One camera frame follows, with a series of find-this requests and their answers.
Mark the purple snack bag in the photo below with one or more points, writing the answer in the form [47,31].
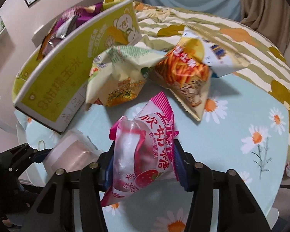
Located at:
[71,19]

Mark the right beige curtain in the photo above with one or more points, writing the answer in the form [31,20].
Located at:
[271,18]

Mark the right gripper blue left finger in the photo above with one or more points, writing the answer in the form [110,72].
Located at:
[105,161]

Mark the pink tissue pack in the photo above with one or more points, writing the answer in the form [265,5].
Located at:
[73,152]

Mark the floral striped duvet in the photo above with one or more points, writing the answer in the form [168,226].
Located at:
[161,28]

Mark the green yellow cardboard box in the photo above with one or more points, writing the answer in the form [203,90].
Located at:
[52,90]

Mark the pink strawberry candy bag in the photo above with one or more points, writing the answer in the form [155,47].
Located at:
[143,150]

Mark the orange fries snack bag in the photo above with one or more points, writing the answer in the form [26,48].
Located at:
[187,68]

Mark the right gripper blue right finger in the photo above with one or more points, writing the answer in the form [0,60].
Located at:
[183,165]

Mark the cream green snack bag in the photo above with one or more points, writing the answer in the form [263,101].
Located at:
[118,74]

